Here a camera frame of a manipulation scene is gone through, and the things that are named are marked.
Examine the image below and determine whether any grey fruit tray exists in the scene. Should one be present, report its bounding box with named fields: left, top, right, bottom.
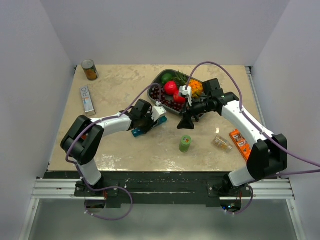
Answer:
left=147, top=69, right=189, bottom=115

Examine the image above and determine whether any dark red grape bunch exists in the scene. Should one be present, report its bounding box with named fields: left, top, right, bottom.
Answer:
left=148, top=86, right=184, bottom=114

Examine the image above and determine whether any clear pill bottle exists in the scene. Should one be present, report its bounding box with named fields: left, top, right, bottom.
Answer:
left=212, top=134, right=233, bottom=153

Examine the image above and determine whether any orange spiky fruit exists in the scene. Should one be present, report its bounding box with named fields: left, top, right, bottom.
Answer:
left=188, top=78, right=204, bottom=99

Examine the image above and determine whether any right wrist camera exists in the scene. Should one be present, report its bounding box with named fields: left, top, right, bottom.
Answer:
left=179, top=85, right=192, bottom=107

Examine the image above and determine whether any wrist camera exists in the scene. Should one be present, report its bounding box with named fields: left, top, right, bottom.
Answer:
left=179, top=85, right=192, bottom=107
left=151, top=106, right=167, bottom=122

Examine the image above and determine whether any aluminium frame rail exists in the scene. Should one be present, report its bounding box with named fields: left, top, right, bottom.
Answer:
left=31, top=177, right=296, bottom=200

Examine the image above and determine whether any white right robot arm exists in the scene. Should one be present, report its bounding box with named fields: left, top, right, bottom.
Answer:
left=177, top=78, right=288, bottom=197

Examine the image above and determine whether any orange medicine box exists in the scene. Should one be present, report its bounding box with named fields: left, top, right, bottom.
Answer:
left=229, top=129, right=251, bottom=162

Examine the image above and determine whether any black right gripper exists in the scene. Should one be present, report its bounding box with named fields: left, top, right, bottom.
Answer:
left=177, top=96, right=212, bottom=130

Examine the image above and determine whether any green lime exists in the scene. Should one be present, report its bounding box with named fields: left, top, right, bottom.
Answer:
left=161, top=73, right=173, bottom=85

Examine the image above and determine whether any green pill bottle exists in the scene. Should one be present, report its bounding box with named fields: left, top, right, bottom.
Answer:
left=178, top=135, right=192, bottom=153

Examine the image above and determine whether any red apple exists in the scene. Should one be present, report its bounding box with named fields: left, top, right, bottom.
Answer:
left=173, top=90, right=186, bottom=104
left=164, top=80, right=178, bottom=96

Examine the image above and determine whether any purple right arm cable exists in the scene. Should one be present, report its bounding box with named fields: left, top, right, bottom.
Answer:
left=184, top=61, right=320, bottom=216

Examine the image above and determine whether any silver toothpaste box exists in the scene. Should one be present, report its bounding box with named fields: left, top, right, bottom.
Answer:
left=79, top=85, right=96, bottom=117

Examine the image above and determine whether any red apple front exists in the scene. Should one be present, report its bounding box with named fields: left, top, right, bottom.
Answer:
left=173, top=90, right=186, bottom=104

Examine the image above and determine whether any teal weekly pill organizer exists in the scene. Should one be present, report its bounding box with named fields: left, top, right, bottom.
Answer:
left=131, top=116, right=168, bottom=138

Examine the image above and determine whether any red apple back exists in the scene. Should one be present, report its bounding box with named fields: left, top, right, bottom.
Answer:
left=164, top=80, right=178, bottom=96

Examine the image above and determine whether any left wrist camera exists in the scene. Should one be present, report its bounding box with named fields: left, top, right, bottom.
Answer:
left=151, top=106, right=167, bottom=122

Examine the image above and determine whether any tin can with fruit label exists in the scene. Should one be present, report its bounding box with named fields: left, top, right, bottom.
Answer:
left=81, top=59, right=99, bottom=81

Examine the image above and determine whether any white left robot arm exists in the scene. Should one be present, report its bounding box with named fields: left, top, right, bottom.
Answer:
left=60, top=99, right=167, bottom=196

